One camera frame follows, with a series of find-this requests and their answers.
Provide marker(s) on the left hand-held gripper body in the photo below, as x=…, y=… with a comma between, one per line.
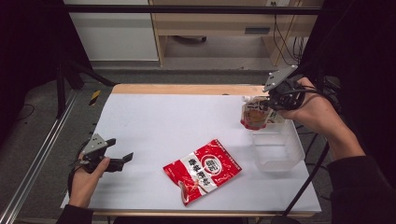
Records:
x=95, y=148

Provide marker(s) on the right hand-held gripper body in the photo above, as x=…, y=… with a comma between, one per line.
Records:
x=285, y=91

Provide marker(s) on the spout pouch with white cap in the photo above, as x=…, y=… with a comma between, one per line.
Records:
x=257, y=113

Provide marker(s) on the clear plastic container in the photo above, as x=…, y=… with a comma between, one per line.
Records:
x=275, y=149

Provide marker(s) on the person's right hand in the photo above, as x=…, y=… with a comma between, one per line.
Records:
x=314, y=109

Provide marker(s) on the person's left hand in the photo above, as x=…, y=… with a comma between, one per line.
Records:
x=85, y=183

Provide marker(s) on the yellow and black striped tape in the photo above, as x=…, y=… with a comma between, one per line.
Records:
x=95, y=97

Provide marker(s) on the black metal stand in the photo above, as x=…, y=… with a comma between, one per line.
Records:
x=71, y=81

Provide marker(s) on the red and white snack packet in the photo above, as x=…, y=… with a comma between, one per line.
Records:
x=202, y=171

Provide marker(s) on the dark curtain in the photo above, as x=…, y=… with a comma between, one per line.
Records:
x=28, y=46
x=364, y=62

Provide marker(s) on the wooden desk with drawer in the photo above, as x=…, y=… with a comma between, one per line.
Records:
x=218, y=23

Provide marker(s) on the white cabinet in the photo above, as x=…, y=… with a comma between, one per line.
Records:
x=115, y=34

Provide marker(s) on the aluminium floor rail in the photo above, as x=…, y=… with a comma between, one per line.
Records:
x=34, y=161

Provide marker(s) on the black horizontal frame bar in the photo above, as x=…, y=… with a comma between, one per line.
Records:
x=186, y=9

